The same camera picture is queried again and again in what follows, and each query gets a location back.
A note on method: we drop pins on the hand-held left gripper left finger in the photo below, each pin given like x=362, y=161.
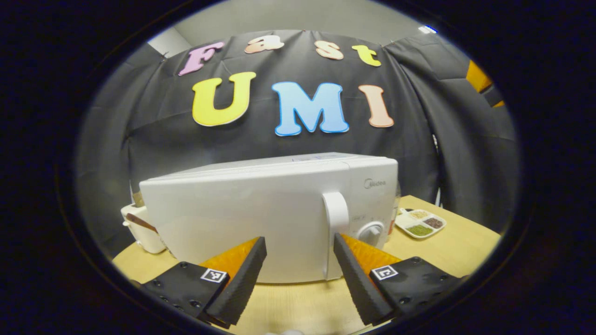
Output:
x=242, y=284

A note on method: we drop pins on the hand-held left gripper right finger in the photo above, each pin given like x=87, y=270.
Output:
x=356, y=284

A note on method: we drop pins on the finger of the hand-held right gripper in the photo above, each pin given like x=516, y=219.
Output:
x=477, y=77

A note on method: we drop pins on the white microwave oven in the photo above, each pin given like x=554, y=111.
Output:
x=242, y=209

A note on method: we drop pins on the ceiling light panel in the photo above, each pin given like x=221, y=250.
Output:
x=427, y=30

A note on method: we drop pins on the white sectioned grain tray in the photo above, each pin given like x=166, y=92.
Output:
x=419, y=223

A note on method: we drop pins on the white toaster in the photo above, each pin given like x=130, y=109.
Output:
x=144, y=239

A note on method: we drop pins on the wooden spoon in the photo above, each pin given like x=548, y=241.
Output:
x=139, y=222

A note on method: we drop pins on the brown bread slice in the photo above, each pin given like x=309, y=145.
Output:
x=136, y=198

